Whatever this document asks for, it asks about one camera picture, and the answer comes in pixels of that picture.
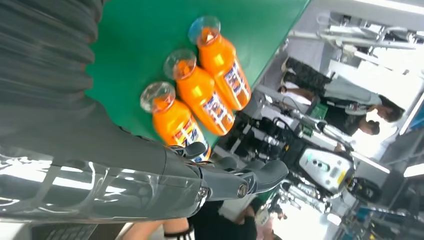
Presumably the orange bottle showing Tide label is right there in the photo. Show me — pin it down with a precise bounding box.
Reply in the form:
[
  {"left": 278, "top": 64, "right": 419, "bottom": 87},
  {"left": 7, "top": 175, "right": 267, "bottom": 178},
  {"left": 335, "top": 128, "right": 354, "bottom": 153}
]
[{"left": 140, "top": 81, "right": 212, "bottom": 163}]

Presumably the orange detergent bottle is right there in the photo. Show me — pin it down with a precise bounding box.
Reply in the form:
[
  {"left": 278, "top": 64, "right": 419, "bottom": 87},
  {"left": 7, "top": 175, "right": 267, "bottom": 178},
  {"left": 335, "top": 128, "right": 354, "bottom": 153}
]
[{"left": 163, "top": 48, "right": 236, "bottom": 137}]

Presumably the orange bottle with blue cap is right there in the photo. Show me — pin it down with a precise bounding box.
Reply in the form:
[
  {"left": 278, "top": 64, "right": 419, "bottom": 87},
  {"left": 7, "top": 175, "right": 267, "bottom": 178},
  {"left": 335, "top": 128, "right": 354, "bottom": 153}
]
[{"left": 187, "top": 15, "right": 252, "bottom": 112}]

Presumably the grey laptop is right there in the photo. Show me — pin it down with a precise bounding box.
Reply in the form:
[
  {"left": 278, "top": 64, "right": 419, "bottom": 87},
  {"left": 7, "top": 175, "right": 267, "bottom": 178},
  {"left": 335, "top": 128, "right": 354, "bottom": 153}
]
[{"left": 31, "top": 223, "right": 100, "bottom": 240}]

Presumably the person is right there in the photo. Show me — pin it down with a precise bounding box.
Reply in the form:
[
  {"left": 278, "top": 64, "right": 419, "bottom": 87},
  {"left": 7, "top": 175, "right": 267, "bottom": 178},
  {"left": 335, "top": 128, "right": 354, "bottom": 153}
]
[
  {"left": 279, "top": 56, "right": 407, "bottom": 123},
  {"left": 120, "top": 218, "right": 195, "bottom": 240},
  {"left": 322, "top": 104, "right": 382, "bottom": 137}
]

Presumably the white and black robot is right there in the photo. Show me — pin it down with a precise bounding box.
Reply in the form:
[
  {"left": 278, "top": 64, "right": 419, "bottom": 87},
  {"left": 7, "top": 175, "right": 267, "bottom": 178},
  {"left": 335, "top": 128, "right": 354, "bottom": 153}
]
[{"left": 231, "top": 109, "right": 357, "bottom": 216}]

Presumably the white table frame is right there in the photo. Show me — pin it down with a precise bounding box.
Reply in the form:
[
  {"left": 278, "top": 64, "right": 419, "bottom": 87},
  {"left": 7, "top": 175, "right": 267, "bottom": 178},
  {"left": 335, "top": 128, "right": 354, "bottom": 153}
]
[{"left": 288, "top": 11, "right": 424, "bottom": 54}]

